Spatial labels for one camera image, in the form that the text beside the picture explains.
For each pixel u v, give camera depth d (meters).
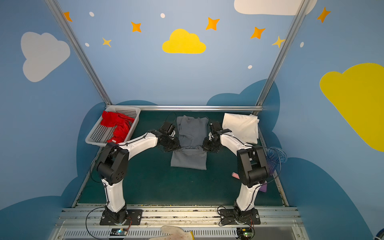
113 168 0.50
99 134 1.02
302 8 0.69
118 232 0.71
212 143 0.82
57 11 0.70
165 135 0.77
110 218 0.68
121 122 1.06
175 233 0.70
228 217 0.74
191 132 1.09
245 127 1.04
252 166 0.50
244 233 0.72
